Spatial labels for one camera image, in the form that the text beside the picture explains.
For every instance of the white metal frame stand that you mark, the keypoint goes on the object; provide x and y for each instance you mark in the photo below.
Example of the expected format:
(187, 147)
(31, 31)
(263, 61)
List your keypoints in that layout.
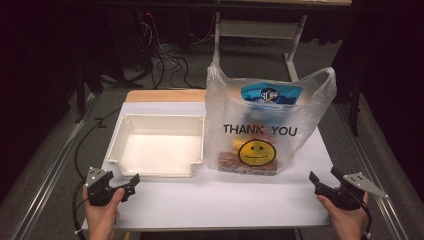
(260, 30)

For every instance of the black metal stand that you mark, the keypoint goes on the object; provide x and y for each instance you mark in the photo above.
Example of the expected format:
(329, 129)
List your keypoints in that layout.
(355, 106)
(80, 93)

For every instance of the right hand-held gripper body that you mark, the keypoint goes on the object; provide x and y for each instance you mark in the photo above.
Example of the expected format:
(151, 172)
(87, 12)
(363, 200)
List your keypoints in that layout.
(346, 198)

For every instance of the blue snack packet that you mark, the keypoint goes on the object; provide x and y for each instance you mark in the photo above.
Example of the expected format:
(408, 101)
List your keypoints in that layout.
(271, 93)

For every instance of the person's left hand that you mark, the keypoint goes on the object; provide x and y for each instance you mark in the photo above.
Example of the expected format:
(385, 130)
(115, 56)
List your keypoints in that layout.
(100, 216)

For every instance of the wooden board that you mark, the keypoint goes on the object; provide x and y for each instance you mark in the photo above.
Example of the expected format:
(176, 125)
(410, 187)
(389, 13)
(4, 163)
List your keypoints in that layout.
(166, 96)

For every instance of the clear plastic bag smiley print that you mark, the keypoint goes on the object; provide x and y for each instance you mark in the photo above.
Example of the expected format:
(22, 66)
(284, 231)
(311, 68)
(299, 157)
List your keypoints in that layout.
(300, 110)

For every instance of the person's right hand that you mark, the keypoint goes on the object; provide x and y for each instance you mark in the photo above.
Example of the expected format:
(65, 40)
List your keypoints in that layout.
(346, 223)

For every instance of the aluminium rail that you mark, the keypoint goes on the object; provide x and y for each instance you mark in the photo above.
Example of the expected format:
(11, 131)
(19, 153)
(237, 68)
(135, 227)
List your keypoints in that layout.
(50, 170)
(363, 143)

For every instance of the white plastic bin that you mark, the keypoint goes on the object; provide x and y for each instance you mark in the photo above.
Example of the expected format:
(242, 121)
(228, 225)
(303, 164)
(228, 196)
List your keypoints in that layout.
(160, 153)

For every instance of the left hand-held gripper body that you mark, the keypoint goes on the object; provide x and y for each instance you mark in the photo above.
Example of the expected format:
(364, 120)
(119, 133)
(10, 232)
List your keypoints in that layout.
(98, 193)

